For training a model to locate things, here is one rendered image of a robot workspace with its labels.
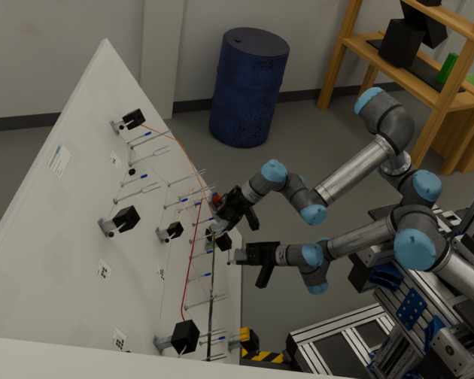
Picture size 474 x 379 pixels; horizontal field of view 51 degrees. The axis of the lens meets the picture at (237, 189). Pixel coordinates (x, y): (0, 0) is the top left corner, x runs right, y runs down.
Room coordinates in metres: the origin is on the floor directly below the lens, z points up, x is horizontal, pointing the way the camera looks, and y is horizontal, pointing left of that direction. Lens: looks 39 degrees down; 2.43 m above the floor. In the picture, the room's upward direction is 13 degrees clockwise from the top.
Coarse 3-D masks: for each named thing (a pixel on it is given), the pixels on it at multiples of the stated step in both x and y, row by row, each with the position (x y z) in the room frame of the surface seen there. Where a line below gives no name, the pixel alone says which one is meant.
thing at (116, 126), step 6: (138, 108) 1.24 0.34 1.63; (126, 114) 1.21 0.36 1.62; (132, 114) 1.19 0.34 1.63; (138, 114) 1.22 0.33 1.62; (126, 120) 1.19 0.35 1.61; (132, 120) 1.18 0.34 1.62; (138, 120) 1.19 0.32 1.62; (144, 120) 1.23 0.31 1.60; (114, 126) 1.20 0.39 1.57; (120, 126) 1.13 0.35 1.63; (126, 126) 1.18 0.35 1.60; (132, 126) 1.18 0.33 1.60
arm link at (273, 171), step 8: (272, 160) 1.30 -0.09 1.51; (264, 168) 1.27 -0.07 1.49; (272, 168) 1.26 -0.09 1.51; (280, 168) 1.28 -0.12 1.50; (256, 176) 1.27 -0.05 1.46; (264, 176) 1.25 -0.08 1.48; (272, 176) 1.25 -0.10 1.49; (280, 176) 1.25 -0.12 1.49; (256, 184) 1.25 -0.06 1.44; (264, 184) 1.25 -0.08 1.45; (272, 184) 1.25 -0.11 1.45; (280, 184) 1.27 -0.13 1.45; (256, 192) 1.24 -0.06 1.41; (264, 192) 1.25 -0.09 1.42
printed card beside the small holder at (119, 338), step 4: (116, 328) 0.66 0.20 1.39; (116, 332) 0.65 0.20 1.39; (120, 332) 0.66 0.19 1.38; (112, 336) 0.63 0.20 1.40; (116, 336) 0.64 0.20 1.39; (120, 336) 0.65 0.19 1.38; (124, 336) 0.66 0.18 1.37; (112, 340) 0.63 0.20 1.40; (116, 340) 0.63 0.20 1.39; (120, 340) 0.64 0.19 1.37; (124, 340) 0.65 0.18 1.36; (112, 344) 0.62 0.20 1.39; (116, 344) 0.62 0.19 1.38; (120, 344) 0.63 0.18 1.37; (124, 344) 0.64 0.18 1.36; (116, 348) 0.62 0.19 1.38; (120, 348) 0.63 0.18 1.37
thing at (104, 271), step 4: (100, 260) 0.77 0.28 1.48; (100, 264) 0.76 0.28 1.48; (104, 264) 0.77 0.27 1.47; (100, 268) 0.75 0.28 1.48; (104, 268) 0.76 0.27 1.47; (108, 268) 0.78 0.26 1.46; (96, 272) 0.73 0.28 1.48; (100, 272) 0.74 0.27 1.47; (104, 272) 0.75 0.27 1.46; (108, 272) 0.77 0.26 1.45; (100, 276) 0.74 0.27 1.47; (104, 276) 0.75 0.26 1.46; (108, 276) 0.76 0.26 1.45; (104, 280) 0.74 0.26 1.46; (108, 280) 0.75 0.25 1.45
